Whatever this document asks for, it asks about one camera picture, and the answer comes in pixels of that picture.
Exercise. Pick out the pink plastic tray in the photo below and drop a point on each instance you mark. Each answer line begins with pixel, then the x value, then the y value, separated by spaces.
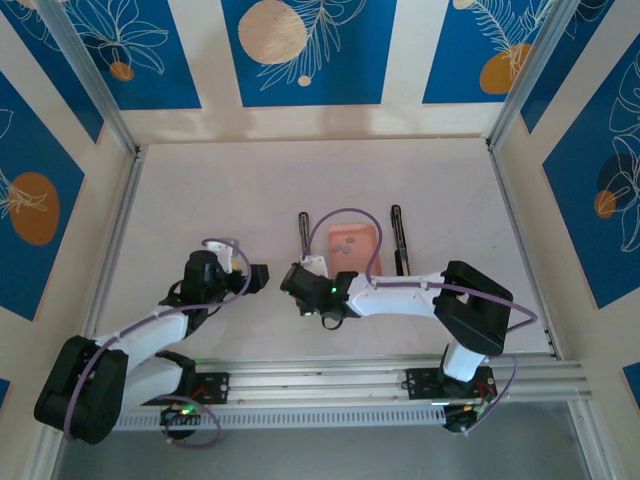
pixel 357 260

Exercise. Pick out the black stapler part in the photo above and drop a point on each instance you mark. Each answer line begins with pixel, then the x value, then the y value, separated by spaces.
pixel 397 225

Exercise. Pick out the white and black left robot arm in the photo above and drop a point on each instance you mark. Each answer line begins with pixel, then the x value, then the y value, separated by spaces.
pixel 150 330

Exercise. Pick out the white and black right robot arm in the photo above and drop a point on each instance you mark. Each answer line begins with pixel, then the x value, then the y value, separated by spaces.
pixel 395 297

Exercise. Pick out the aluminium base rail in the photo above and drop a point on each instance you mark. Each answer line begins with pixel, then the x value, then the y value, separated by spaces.
pixel 320 382

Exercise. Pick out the aluminium table side rail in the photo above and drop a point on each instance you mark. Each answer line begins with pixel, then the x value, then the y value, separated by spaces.
pixel 122 215
pixel 515 215

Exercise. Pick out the aluminium frame post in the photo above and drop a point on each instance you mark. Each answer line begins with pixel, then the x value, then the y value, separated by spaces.
pixel 530 65
pixel 85 65

